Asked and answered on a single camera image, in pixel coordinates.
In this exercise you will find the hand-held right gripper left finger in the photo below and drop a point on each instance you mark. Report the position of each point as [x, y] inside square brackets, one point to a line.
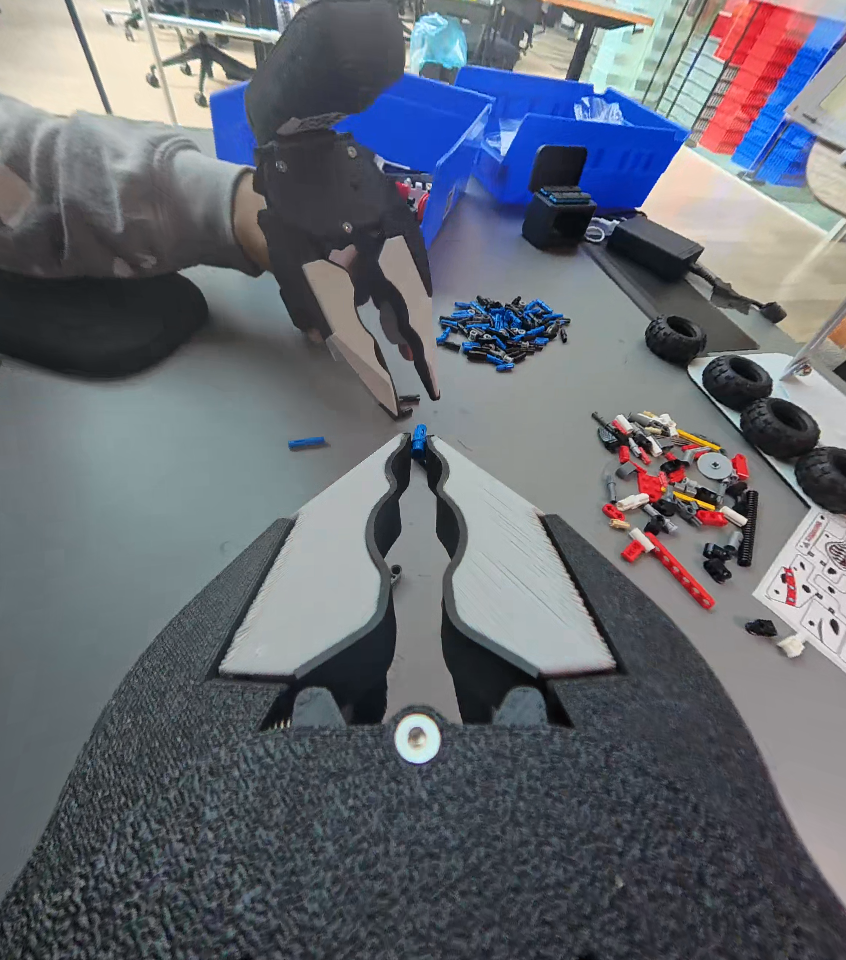
[303, 592]

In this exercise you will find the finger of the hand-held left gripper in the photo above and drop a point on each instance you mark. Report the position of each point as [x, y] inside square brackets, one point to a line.
[406, 292]
[351, 330]

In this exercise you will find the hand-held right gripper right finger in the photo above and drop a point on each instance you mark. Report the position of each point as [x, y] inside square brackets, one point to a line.
[520, 585]

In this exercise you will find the blue connector pin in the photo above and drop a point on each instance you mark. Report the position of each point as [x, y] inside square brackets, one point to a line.
[307, 443]
[418, 442]

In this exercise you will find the person's left forearm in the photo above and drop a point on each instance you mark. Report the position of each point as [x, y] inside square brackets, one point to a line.
[92, 187]

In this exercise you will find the grey desk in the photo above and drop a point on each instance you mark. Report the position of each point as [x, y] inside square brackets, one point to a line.
[167, 525]

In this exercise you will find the person's left hand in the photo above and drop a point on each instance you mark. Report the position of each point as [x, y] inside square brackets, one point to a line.
[251, 225]

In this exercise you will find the pile of blue black pins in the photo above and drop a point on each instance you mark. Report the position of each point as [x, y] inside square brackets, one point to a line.
[501, 330]

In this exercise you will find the large blue plastic bin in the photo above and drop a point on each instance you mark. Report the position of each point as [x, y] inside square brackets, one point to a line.
[580, 157]
[430, 127]

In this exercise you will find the long red beam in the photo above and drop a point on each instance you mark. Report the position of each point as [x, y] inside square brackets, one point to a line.
[670, 570]

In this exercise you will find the black office chair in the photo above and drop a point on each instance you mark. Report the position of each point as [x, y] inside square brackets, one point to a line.
[205, 56]

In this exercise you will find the pile of assorted building pieces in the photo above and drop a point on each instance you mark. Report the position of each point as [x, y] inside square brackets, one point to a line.
[663, 472]

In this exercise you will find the light blue plastic bag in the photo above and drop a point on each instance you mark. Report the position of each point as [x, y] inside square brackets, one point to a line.
[438, 41]

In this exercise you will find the black coil spring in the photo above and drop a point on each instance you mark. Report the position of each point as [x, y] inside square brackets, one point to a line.
[749, 525]

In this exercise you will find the small black connector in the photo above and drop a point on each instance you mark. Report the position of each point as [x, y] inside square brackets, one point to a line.
[760, 627]

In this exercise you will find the black power adapter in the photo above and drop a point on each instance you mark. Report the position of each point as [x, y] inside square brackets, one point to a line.
[652, 244]

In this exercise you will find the clear plastic bag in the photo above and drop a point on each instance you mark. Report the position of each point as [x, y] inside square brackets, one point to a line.
[599, 111]

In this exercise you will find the black toy tire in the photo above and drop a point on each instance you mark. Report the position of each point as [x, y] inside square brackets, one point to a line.
[676, 339]
[840, 480]
[779, 427]
[736, 381]

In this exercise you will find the small white connector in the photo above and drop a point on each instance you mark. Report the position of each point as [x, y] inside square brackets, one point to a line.
[793, 645]

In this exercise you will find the white sticker sheet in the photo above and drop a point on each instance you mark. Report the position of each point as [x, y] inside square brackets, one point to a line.
[843, 600]

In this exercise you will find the wooden table black legs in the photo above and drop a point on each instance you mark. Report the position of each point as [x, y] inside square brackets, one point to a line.
[595, 15]

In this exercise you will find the pale plastic sheet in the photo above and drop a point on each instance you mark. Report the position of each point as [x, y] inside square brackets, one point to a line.
[843, 409]

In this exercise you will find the stack of red blue bins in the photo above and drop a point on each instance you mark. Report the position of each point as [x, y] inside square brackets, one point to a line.
[768, 75]

